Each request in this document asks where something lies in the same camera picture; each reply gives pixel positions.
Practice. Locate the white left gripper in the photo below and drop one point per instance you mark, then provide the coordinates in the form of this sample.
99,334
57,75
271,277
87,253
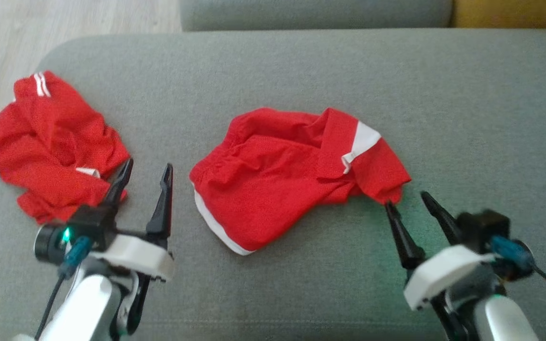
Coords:
135,255

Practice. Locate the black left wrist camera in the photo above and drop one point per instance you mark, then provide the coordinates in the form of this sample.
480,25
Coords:
88,220

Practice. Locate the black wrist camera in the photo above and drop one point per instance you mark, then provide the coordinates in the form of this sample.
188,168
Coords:
484,225
88,220

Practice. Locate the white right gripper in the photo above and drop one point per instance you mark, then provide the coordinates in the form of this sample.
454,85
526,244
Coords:
443,274

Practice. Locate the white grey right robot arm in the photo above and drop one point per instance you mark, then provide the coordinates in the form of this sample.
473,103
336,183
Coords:
505,322

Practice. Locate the red shorts with white trim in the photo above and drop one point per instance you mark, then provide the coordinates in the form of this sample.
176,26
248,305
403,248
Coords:
273,180

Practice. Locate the large yellow sofa back cushion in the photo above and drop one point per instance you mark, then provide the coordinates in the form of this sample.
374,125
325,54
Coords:
514,12

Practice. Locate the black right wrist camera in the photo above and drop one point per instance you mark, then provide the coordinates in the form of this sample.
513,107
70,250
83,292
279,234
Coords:
484,225

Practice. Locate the grey sofa seat cushion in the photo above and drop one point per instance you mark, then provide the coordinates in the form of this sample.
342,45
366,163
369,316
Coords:
301,14

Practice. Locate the red shirt with white stripes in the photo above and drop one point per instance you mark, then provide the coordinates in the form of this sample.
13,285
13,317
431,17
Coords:
50,137

